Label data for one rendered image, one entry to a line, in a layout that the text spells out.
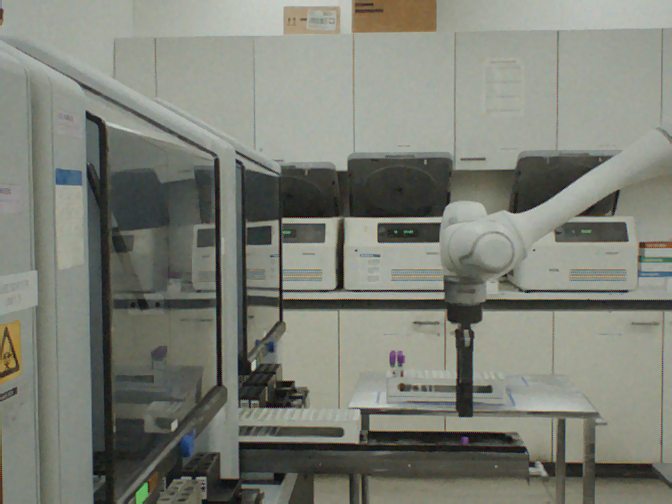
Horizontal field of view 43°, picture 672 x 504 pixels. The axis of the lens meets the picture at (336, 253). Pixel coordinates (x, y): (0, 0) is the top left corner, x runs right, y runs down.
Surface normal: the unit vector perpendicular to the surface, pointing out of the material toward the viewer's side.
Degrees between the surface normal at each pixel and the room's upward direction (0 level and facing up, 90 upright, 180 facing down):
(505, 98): 90
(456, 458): 90
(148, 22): 90
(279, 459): 90
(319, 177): 149
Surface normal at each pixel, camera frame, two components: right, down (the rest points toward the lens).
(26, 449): 1.00, 0.00
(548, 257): -0.07, 0.05
